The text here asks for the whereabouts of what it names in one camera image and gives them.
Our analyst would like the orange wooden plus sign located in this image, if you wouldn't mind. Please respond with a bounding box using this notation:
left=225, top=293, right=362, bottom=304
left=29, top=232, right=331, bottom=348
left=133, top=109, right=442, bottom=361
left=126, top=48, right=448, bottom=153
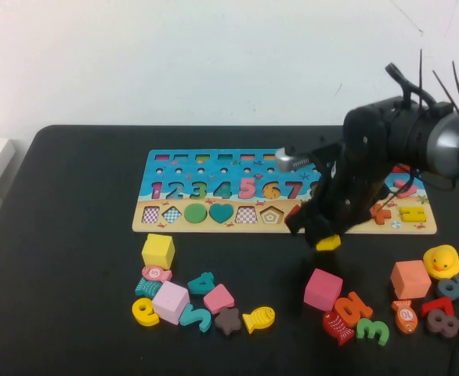
left=370, top=203, right=392, bottom=227

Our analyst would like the green wooden number three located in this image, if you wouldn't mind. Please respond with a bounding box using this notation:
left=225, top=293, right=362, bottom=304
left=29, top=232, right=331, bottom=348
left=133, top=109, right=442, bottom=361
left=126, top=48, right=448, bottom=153
left=356, top=316, right=390, bottom=347

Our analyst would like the magenta wooden cube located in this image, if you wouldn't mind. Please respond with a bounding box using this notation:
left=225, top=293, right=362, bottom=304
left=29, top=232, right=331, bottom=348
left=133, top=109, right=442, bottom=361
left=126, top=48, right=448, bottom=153
left=303, top=267, right=344, bottom=313

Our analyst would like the colourful wooden puzzle board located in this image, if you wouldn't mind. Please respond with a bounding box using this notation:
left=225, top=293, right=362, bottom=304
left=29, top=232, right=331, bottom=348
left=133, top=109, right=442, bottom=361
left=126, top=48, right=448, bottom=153
left=131, top=148, right=438, bottom=236

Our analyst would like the yellow wooden number nine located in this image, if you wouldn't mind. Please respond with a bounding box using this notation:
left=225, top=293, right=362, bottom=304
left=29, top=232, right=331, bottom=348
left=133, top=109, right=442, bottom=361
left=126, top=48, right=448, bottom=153
left=131, top=296, right=161, bottom=327

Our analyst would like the yellow wooden equals sign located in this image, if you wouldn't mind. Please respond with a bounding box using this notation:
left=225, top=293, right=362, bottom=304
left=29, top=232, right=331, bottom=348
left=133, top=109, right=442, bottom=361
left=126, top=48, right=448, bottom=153
left=399, top=206, right=427, bottom=224

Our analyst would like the brown wooden number eight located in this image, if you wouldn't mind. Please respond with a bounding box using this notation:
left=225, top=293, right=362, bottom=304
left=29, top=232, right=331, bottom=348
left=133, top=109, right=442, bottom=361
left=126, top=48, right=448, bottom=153
left=425, top=308, right=459, bottom=337

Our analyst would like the yellow rubber duck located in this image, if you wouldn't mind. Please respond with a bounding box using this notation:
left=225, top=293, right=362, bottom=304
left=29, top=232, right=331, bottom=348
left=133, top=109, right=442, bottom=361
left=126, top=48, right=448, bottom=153
left=422, top=244, right=459, bottom=281

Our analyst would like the red wooden fish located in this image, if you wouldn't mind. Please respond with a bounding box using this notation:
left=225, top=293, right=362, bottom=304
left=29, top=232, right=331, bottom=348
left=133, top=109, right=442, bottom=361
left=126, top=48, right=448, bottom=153
left=322, top=309, right=356, bottom=346

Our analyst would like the light pink wooden cube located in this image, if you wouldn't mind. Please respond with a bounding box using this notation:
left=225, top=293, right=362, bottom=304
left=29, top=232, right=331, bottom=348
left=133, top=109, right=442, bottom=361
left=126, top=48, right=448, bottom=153
left=151, top=280, right=192, bottom=325

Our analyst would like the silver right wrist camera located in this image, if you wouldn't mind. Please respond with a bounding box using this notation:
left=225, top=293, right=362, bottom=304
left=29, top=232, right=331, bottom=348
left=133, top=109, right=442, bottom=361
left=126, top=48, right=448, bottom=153
left=275, top=146, right=313, bottom=173

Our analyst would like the yellow wooden cube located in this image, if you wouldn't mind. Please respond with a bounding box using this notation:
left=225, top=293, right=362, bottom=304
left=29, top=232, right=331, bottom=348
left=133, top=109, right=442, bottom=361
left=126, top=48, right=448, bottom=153
left=141, top=233, right=175, bottom=270

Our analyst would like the pink wooden number five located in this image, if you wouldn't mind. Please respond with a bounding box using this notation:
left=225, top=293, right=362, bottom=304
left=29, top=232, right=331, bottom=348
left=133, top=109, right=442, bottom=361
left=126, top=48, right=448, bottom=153
left=238, top=178, right=258, bottom=201

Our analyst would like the salmon wooden cube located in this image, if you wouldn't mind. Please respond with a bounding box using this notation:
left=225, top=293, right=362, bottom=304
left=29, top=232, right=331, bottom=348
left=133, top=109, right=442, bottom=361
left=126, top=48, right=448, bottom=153
left=389, top=259, right=432, bottom=301

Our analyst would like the yellow wooden pentagon piece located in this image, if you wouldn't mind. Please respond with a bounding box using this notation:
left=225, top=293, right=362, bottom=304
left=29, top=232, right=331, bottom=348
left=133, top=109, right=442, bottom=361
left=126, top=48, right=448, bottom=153
left=316, top=234, right=341, bottom=252

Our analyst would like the pink fish with five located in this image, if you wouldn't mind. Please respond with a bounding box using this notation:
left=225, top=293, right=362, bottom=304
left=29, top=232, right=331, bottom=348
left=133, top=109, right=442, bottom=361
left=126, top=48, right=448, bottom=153
left=141, top=264, right=174, bottom=283

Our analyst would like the red wooden number seven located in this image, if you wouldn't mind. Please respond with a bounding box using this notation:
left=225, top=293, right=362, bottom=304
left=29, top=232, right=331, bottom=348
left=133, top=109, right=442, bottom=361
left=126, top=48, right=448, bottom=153
left=420, top=296, right=456, bottom=318

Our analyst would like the teal wooden heart piece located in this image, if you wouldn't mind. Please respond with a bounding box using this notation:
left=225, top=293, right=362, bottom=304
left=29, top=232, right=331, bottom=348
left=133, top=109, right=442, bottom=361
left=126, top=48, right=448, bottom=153
left=209, top=203, right=236, bottom=225

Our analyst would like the pink wooden greater-than sign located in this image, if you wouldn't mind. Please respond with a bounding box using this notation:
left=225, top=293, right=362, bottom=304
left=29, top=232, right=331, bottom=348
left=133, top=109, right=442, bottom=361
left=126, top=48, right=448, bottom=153
left=393, top=179, right=417, bottom=199

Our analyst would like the orange fish with ten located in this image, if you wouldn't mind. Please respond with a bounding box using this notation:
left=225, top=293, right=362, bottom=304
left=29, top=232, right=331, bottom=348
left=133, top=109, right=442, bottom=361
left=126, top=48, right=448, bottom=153
left=390, top=299, right=419, bottom=333

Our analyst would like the teal wooden fish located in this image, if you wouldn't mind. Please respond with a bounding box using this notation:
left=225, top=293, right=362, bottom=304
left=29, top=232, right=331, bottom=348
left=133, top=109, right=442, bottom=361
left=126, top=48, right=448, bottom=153
left=135, top=277, right=164, bottom=300

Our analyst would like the teal wooden number four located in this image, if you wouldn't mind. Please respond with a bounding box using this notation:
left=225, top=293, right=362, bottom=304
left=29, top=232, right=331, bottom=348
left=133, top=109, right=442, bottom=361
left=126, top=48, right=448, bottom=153
left=187, top=271, right=216, bottom=295

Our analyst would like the brown wooden star piece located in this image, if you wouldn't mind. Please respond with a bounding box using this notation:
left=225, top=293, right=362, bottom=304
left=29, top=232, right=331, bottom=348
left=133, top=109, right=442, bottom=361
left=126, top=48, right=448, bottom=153
left=214, top=305, right=242, bottom=336

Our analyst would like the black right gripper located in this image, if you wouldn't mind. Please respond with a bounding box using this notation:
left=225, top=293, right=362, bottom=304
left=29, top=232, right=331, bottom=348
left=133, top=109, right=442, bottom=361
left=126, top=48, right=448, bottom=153
left=284, top=143, right=391, bottom=248

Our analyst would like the teal wooden number five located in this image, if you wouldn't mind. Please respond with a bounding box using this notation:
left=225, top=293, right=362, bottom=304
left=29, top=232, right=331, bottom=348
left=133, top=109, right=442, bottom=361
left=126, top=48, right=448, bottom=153
left=179, top=302, right=213, bottom=333

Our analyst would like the green wooden circle piece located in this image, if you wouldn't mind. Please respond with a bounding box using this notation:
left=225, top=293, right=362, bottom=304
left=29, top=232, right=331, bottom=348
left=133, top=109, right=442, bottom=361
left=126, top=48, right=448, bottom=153
left=184, top=203, right=208, bottom=225

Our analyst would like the orange wooden number ten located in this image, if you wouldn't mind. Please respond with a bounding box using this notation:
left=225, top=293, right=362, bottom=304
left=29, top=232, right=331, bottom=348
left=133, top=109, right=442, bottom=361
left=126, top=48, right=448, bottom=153
left=333, top=291, right=374, bottom=323

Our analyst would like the black hanging arm cable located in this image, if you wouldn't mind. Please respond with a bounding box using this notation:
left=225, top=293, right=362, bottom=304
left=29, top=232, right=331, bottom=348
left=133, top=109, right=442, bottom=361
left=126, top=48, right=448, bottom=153
left=446, top=332, right=459, bottom=376

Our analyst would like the yellow wooden fish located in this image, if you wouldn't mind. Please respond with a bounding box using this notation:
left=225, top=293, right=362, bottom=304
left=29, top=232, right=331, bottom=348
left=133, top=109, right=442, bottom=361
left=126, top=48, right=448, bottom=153
left=242, top=305, right=276, bottom=334

